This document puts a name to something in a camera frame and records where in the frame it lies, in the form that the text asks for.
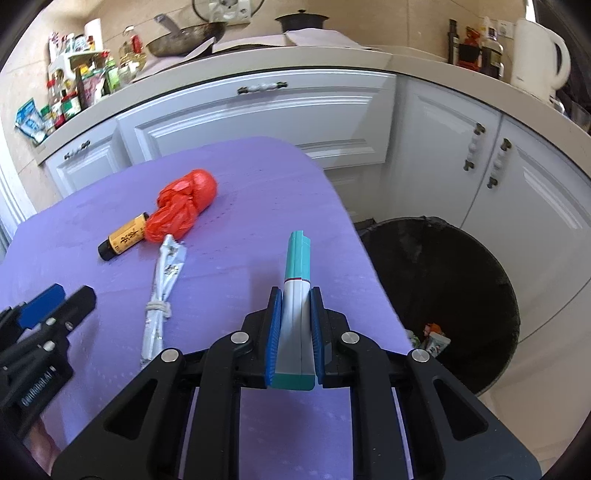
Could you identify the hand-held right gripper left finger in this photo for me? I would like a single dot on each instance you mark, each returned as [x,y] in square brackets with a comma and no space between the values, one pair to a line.
[273,337]

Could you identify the white cabinet drawer front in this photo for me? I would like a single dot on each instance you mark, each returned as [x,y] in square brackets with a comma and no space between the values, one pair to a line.
[254,120]

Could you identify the slim dark glass bottle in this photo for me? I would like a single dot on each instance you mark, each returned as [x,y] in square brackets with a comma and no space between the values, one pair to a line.
[452,44]

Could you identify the glass pot lid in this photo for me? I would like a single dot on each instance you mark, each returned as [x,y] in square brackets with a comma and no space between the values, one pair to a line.
[198,9]

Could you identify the white cabinet door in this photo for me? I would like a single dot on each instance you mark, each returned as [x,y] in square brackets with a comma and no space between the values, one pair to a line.
[429,161]
[545,221]

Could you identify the white electric kettle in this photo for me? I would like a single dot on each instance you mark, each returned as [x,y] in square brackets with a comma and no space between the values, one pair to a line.
[533,60]

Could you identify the black pot with lid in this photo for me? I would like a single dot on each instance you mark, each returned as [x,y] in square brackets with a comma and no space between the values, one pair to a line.
[300,22]

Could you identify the orange packet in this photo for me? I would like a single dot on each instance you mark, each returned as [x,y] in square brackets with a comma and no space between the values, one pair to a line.
[434,329]

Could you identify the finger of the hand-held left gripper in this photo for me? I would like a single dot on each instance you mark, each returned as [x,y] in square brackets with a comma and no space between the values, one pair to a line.
[41,304]
[76,307]

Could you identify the small white cabinet front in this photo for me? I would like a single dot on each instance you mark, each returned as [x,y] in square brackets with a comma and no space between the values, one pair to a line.
[87,173]

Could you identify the blue white packet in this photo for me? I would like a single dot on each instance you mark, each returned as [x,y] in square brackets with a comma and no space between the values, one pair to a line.
[31,122]

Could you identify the dark sauce bottle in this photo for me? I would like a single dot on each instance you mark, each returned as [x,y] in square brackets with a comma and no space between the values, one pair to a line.
[491,53]

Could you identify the teal and white box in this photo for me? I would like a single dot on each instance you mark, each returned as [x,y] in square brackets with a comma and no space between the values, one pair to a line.
[295,295]

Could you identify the black trash bin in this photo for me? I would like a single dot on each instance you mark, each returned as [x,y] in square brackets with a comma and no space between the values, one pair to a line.
[438,267]

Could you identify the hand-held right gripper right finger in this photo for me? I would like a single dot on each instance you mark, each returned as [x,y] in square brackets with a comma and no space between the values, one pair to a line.
[317,337]

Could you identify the orange bottle with black cap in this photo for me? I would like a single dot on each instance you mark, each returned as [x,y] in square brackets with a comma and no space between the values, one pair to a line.
[124,237]

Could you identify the group of condiment bottles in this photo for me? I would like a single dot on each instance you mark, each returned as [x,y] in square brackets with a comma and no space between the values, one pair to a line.
[92,83]

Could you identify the silver knotted wrapper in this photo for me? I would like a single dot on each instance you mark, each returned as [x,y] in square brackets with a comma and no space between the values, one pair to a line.
[164,286]

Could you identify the metal wok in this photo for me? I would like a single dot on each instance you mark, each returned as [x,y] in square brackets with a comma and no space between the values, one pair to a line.
[184,39]

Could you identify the red labelled bottle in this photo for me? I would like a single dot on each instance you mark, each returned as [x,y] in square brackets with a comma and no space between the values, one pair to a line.
[468,50]

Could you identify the red plastic bag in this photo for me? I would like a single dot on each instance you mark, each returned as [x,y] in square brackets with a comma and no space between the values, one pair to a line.
[184,203]

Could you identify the person's left hand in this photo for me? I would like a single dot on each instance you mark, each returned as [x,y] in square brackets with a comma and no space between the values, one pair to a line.
[44,441]

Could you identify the white paper roll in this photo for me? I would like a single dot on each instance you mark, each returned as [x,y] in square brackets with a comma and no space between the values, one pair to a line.
[93,34]

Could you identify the purple table cover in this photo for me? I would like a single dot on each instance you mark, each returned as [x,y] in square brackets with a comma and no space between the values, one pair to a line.
[254,194]

